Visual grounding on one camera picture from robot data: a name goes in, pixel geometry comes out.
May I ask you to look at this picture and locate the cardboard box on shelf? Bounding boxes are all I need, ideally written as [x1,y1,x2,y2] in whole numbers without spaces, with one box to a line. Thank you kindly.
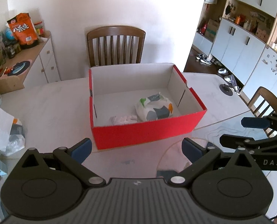
[205,20,220,40]

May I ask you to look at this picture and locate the red cardboard box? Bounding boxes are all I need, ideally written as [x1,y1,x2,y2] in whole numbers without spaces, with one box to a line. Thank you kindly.
[89,63,207,150]

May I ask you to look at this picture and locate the white marble desktop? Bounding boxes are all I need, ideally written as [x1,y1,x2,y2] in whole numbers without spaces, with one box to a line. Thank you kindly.
[0,71,277,224]

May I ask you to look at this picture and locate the red toy on shelf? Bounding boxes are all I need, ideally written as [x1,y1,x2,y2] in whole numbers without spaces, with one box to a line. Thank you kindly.
[198,21,209,33]

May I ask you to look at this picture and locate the round pink dark mat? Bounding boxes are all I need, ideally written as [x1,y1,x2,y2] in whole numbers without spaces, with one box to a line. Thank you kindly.
[7,59,33,76]

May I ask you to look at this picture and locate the white sideboard wooden top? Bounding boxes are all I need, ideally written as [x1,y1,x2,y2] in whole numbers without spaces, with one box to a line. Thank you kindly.
[0,30,61,94]

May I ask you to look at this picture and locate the printed blue table mat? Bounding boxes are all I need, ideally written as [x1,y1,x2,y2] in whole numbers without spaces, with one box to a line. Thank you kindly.
[0,111,277,224]

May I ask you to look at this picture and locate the dark glass jars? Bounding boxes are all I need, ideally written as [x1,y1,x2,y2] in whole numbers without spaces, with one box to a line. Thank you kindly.
[3,43,21,59]

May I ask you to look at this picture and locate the black white sneakers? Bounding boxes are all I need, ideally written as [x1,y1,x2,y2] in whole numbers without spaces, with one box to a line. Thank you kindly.
[196,54,214,65]

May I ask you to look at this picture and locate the grey slipper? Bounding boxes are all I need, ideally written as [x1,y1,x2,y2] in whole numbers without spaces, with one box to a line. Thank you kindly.
[225,75,241,94]

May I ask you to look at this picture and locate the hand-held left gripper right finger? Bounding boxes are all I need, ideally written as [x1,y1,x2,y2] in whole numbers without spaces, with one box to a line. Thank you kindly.
[169,138,255,187]

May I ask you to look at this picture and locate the orange snack bag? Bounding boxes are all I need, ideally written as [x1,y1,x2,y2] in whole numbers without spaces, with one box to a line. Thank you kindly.
[7,12,40,50]

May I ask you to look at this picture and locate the patterned crumpled paper bag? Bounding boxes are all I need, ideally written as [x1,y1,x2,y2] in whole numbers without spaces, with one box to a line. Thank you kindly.
[135,92,174,122]

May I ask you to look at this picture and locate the pink white wrapper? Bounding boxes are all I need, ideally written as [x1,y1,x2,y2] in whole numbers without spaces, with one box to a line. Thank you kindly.
[109,114,137,125]

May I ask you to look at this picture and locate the clear plastic bag with contents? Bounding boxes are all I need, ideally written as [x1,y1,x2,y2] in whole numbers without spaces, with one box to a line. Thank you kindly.
[7,118,27,155]

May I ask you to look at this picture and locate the blue globe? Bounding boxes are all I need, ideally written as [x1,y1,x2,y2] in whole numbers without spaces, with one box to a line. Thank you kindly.
[4,27,15,42]

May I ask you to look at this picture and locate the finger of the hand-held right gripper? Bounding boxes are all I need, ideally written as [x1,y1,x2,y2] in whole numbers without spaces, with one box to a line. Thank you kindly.
[220,133,277,154]
[241,113,277,131]

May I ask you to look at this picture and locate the black round table socket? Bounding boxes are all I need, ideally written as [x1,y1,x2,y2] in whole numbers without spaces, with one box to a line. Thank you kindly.
[220,83,233,96]

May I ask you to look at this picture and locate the red-lid jars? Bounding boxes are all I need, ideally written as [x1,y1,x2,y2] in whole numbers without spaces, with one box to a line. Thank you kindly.
[33,21,46,36]

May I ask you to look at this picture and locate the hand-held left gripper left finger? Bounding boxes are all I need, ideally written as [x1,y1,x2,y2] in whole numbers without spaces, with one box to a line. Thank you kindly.
[19,138,106,187]

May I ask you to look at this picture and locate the brown cardboard box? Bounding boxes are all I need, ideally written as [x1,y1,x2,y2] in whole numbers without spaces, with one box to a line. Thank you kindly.
[0,73,24,95]

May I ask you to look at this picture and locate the wooden slat-back chair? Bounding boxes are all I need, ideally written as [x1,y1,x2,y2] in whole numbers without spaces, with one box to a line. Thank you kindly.
[248,86,277,119]
[86,25,146,68]

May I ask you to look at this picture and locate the white wall cabinet unit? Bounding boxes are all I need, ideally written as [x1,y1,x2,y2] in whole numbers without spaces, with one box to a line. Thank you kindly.
[192,0,277,112]

